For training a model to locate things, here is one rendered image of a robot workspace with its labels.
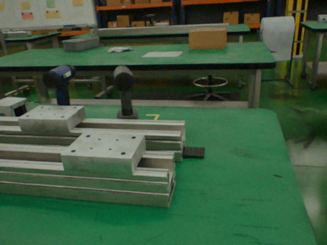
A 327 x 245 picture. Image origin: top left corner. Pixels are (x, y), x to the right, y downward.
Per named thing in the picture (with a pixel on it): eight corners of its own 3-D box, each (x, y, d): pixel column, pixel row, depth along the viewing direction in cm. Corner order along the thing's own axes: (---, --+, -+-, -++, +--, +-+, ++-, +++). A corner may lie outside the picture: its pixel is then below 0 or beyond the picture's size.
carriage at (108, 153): (66, 181, 64) (60, 154, 61) (87, 156, 74) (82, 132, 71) (134, 185, 61) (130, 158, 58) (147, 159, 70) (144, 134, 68)
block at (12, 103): (-10, 129, 110) (-17, 106, 106) (14, 118, 119) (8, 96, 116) (10, 131, 106) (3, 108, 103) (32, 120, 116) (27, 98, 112)
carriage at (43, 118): (23, 138, 86) (17, 118, 84) (44, 124, 96) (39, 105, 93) (71, 140, 83) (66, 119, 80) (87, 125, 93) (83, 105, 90)
